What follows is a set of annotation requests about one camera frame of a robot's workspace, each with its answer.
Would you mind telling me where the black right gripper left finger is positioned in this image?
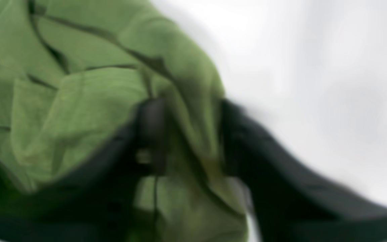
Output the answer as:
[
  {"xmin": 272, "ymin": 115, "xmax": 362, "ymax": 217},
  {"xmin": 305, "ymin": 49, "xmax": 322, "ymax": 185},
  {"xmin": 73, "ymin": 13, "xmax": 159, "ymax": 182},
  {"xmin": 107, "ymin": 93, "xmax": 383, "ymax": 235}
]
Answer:
[{"xmin": 0, "ymin": 98, "xmax": 167, "ymax": 242}]

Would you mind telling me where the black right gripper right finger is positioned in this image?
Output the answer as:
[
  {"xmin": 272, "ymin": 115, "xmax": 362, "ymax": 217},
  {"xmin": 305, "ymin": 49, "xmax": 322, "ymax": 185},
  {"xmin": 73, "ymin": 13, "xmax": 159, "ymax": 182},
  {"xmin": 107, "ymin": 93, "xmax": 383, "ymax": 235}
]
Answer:
[{"xmin": 221, "ymin": 100, "xmax": 387, "ymax": 242}]

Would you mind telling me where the green T-shirt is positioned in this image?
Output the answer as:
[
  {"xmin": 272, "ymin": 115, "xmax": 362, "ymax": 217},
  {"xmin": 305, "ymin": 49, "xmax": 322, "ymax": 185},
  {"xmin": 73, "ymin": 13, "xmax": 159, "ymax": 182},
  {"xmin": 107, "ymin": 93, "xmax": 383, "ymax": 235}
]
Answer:
[{"xmin": 0, "ymin": 0, "xmax": 248, "ymax": 242}]

